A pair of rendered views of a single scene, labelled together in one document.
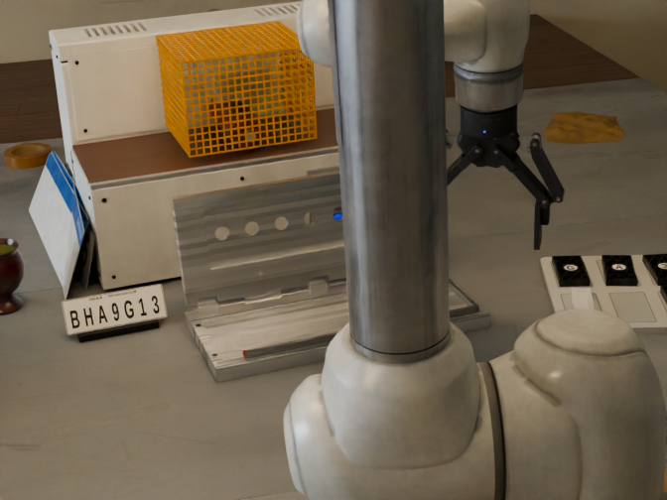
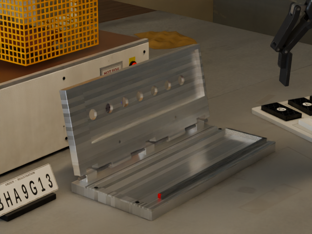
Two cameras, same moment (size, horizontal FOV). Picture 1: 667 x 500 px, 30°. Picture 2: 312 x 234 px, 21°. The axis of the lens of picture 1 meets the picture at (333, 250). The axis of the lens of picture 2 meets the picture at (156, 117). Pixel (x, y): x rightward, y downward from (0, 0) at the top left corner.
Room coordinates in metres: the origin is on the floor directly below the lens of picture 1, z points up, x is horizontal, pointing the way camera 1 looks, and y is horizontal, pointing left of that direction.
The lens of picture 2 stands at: (0.40, 0.95, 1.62)
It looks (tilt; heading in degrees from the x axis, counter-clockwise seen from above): 20 degrees down; 327
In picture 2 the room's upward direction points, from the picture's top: straight up
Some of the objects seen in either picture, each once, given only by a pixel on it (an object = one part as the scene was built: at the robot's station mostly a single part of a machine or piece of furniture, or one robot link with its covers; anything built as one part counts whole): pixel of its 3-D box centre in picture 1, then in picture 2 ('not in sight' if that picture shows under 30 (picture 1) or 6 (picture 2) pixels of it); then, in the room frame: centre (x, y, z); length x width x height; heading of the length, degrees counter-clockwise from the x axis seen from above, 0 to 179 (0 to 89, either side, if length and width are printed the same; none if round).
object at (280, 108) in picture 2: (570, 271); (281, 111); (1.89, -0.40, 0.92); 0.10 x 0.05 x 0.01; 177
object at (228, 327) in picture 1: (334, 314); (178, 162); (1.76, 0.00, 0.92); 0.44 x 0.21 x 0.04; 108
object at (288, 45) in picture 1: (235, 86); (30, 11); (2.12, 0.16, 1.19); 0.23 x 0.20 x 0.17; 108
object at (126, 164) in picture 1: (274, 124); (38, 43); (2.21, 0.10, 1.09); 0.75 x 0.40 x 0.38; 108
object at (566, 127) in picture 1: (584, 124); (165, 36); (2.68, -0.58, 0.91); 0.22 x 0.18 x 0.02; 168
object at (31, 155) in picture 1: (28, 155); not in sight; (2.62, 0.67, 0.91); 0.10 x 0.10 x 0.02
